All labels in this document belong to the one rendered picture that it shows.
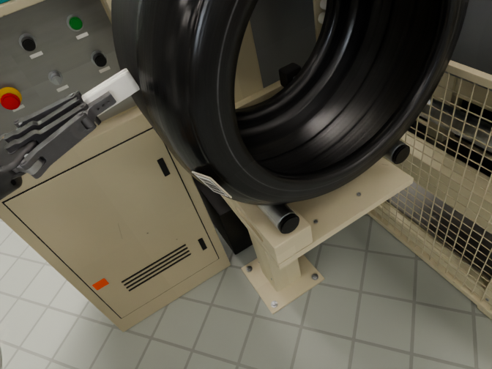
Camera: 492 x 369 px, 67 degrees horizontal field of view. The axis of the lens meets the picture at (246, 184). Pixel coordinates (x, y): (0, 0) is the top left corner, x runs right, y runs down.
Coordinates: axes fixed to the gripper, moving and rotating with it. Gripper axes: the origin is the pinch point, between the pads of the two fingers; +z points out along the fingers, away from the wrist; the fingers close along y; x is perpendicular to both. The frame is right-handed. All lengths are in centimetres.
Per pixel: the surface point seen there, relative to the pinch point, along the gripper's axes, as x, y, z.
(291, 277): 121, 26, 14
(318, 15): 31, 38, 59
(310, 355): 124, -2, 1
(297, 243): 41.4, -10.6, 12.1
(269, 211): 33.3, -6.2, 10.8
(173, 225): 79, 51, -12
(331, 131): 36.1, 3.8, 33.8
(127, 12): -6.7, 2.2, 7.7
